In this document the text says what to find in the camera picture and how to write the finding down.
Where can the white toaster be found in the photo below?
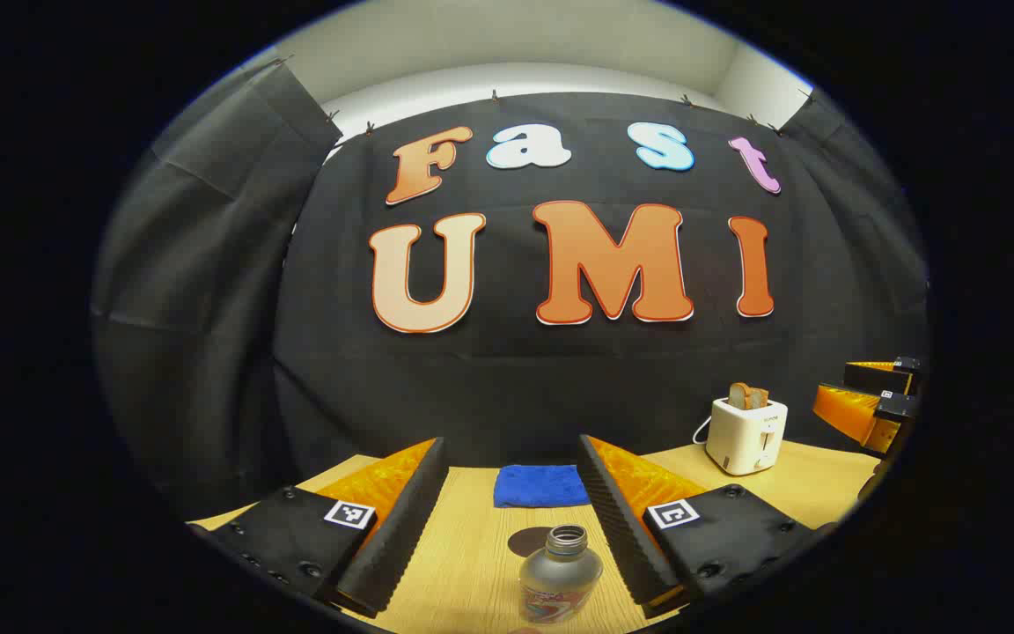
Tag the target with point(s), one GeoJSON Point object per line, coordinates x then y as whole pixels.
{"type": "Point", "coordinates": [745, 436]}

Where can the black backdrop cloth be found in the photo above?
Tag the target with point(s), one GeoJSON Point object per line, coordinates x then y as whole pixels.
{"type": "Point", "coordinates": [208, 308]}
{"type": "Point", "coordinates": [507, 379]}

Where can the silver water bottle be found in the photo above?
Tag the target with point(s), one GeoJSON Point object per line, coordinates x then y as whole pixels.
{"type": "Point", "coordinates": [560, 581]}

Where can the blue cloth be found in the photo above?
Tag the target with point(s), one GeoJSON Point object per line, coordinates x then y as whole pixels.
{"type": "Point", "coordinates": [540, 486]}

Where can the dark round coaster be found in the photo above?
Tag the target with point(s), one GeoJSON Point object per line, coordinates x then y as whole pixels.
{"type": "Point", "coordinates": [526, 541]}

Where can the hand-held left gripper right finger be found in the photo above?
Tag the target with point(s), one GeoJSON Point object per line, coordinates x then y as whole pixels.
{"type": "Point", "coordinates": [621, 528]}

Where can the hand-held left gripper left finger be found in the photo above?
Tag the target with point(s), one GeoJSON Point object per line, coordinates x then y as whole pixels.
{"type": "Point", "coordinates": [401, 528]}

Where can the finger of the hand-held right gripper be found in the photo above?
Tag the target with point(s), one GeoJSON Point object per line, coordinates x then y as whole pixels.
{"type": "Point", "coordinates": [841, 409]}
{"type": "Point", "coordinates": [877, 377]}

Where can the bread slice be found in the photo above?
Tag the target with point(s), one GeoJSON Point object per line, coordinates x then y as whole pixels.
{"type": "Point", "coordinates": [747, 396]}

